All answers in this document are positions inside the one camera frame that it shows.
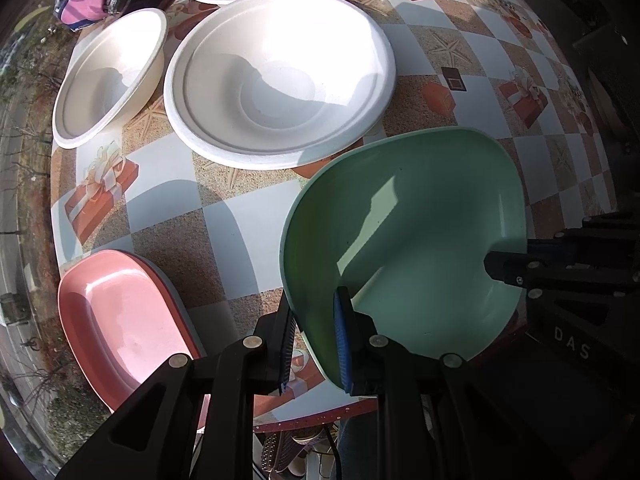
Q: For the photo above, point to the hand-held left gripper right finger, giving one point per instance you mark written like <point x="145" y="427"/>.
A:
<point x="342" y="340"/>

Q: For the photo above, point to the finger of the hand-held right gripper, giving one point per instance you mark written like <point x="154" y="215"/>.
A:
<point x="545" y="248"/>
<point x="505" y="267"/>

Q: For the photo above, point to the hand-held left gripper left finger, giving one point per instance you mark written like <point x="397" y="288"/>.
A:
<point x="286" y="352"/>

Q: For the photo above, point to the green plate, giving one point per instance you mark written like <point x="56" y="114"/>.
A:
<point x="425" y="220"/>

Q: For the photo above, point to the large white paper bowl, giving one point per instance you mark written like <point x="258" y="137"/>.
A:
<point x="280" y="85"/>

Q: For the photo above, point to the person's leg in jeans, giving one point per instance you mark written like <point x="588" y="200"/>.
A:
<point x="357" y="447"/>

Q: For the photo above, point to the printed checkered tablecloth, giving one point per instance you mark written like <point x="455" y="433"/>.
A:
<point x="450" y="35"/>

